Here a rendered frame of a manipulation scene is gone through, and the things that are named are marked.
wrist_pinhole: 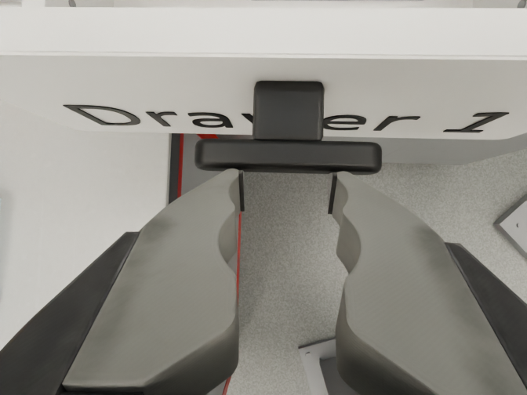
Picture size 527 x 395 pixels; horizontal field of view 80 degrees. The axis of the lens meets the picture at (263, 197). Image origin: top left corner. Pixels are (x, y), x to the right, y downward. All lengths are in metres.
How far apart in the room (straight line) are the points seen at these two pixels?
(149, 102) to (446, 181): 1.07
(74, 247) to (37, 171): 0.08
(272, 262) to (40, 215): 0.80
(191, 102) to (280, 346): 1.00
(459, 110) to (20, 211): 0.34
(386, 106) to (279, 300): 0.94
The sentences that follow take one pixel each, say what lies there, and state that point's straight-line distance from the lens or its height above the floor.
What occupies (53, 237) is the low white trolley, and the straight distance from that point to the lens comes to 0.34.
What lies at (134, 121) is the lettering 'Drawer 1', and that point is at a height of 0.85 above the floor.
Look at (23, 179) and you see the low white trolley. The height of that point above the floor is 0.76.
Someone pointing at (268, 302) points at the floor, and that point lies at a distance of 1.07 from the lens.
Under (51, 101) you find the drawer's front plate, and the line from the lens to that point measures 0.20.
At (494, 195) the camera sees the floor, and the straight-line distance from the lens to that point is 1.24.
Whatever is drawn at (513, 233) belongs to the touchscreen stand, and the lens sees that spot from 1.23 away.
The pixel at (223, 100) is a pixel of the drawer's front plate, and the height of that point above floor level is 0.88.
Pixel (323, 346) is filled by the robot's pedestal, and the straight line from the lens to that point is 1.11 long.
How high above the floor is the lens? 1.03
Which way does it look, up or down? 86 degrees down
